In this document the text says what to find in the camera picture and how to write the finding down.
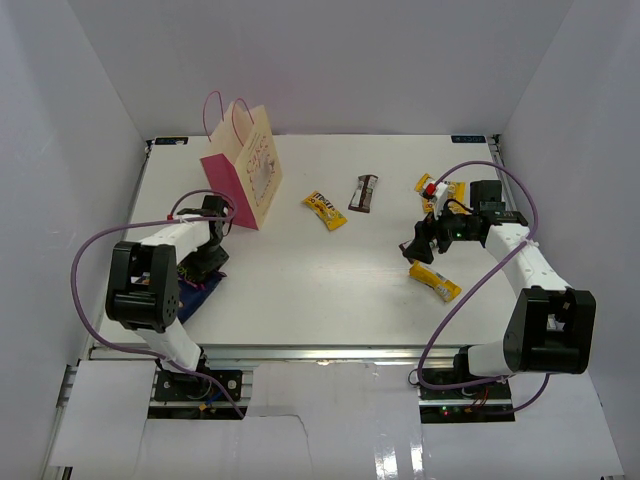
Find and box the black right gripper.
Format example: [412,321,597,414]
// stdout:
[404,198,478,264]

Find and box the dark blue purple snack bag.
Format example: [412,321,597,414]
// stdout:
[177,265,226,324]

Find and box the yellow m&m packet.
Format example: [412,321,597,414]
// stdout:
[414,174,467,216]
[302,191,347,231]

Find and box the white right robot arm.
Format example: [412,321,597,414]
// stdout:
[402,179,596,399]

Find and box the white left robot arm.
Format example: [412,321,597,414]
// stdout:
[105,195,230,399]

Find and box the pink cream paper bag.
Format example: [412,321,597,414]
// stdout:
[200,97,283,230]

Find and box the yellow snack bar near front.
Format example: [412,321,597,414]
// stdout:
[409,261,462,303]

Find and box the brown chocolate bar centre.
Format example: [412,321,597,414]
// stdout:
[348,174,379,213]

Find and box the blue label right corner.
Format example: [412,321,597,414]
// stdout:
[451,135,486,144]

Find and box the blue label corner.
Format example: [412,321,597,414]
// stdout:
[451,135,486,144]
[153,137,189,146]

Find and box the blue label left corner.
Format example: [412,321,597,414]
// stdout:
[153,137,189,146]

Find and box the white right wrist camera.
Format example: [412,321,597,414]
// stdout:
[422,180,448,216]

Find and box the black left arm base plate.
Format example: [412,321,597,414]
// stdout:
[152,370,243,402]

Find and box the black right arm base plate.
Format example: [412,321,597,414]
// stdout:
[407,369,515,425]

